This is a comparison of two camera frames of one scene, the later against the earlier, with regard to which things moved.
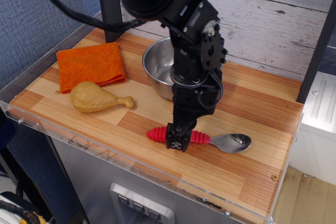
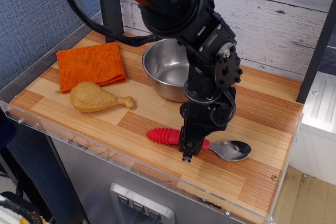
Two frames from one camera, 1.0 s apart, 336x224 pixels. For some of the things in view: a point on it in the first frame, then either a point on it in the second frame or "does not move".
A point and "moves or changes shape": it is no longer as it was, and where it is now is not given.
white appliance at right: x=313 y=150 does not move
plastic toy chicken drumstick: x=88 y=97 does not move
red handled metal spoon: x=231 y=143 moves or changes shape
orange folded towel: x=100 y=64 does not move
